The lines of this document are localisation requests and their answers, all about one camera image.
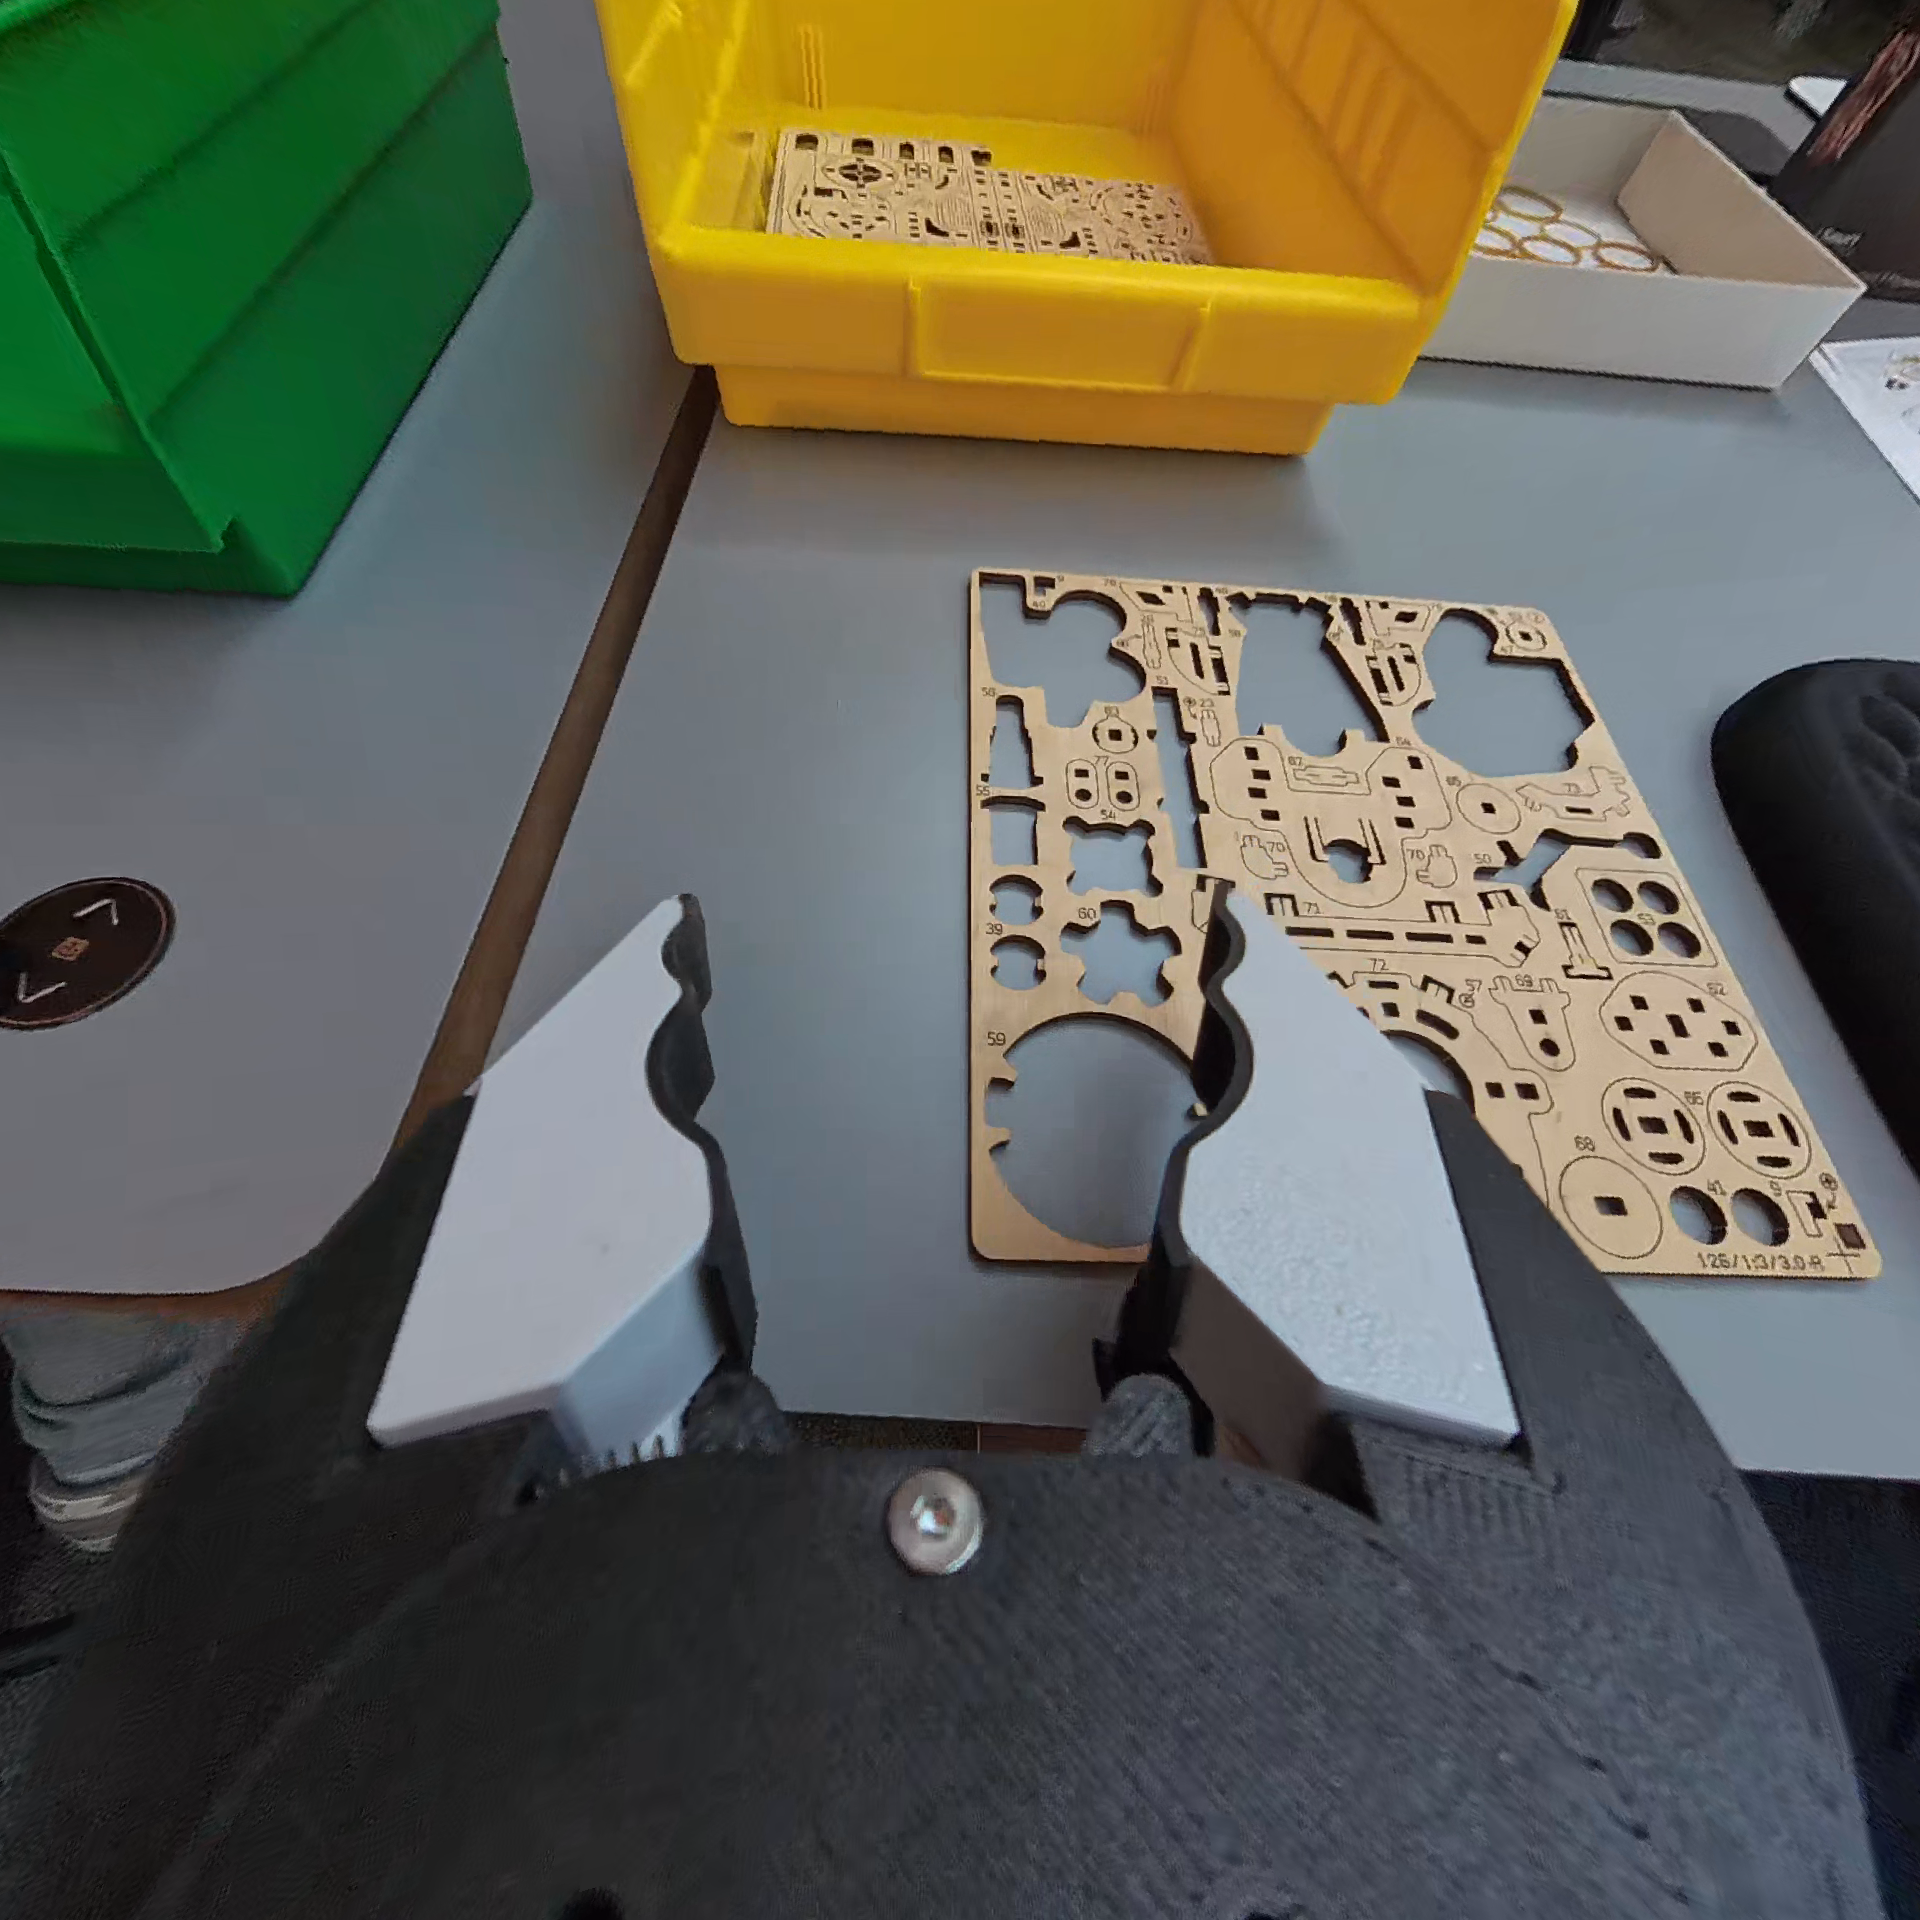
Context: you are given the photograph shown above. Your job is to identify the yellow plastic bin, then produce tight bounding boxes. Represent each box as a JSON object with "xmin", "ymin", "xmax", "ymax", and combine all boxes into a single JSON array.
[{"xmin": 591, "ymin": 0, "xmax": 1579, "ymax": 460}]

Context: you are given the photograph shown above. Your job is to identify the round desk control panel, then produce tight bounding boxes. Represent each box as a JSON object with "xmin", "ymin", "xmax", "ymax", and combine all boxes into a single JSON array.
[{"xmin": 0, "ymin": 879, "xmax": 176, "ymax": 1034}]

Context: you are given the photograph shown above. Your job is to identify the pile of rubber rings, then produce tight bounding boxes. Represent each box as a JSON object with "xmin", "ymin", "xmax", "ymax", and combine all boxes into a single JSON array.
[{"xmin": 1476, "ymin": 188, "xmax": 1672, "ymax": 274}]

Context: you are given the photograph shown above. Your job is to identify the person's trouser leg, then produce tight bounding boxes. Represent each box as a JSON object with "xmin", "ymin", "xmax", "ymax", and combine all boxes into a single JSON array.
[{"xmin": 4, "ymin": 1307, "xmax": 249, "ymax": 1484}]

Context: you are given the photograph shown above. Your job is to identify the white cardboard tray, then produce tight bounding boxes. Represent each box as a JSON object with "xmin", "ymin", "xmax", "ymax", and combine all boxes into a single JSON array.
[{"xmin": 1417, "ymin": 95, "xmax": 1869, "ymax": 394}]

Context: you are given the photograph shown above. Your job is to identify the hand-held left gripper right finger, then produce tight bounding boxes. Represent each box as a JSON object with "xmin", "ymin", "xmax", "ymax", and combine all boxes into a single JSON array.
[{"xmin": 1100, "ymin": 887, "xmax": 1523, "ymax": 1470}]

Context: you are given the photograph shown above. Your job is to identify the assembly instruction booklet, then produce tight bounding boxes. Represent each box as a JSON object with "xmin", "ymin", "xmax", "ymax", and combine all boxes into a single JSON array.
[{"xmin": 1809, "ymin": 336, "xmax": 1920, "ymax": 505}]

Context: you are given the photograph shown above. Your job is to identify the green plastic bin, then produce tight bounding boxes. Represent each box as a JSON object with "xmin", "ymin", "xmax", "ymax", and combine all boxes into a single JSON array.
[{"xmin": 0, "ymin": 0, "xmax": 535, "ymax": 599}]

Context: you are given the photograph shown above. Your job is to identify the laser-cut wooden parts sheet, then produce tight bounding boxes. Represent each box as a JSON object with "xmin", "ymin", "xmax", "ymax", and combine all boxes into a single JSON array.
[{"xmin": 967, "ymin": 568, "xmax": 1884, "ymax": 1286}]

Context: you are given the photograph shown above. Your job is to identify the person's shoe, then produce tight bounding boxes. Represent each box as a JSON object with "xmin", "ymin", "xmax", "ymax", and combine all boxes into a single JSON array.
[{"xmin": 28, "ymin": 1463, "xmax": 164, "ymax": 1556}]

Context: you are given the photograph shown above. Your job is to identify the black model kit box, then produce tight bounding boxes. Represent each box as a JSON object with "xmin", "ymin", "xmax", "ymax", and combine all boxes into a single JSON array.
[{"xmin": 1774, "ymin": 0, "xmax": 1920, "ymax": 303}]

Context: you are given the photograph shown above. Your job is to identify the stack of wooden sheets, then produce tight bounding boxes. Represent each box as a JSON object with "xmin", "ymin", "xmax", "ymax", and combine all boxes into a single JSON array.
[{"xmin": 761, "ymin": 128, "xmax": 1220, "ymax": 273}]

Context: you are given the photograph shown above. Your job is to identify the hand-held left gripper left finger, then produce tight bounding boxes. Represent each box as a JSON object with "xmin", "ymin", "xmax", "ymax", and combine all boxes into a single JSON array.
[{"xmin": 364, "ymin": 892, "xmax": 761, "ymax": 1457}]

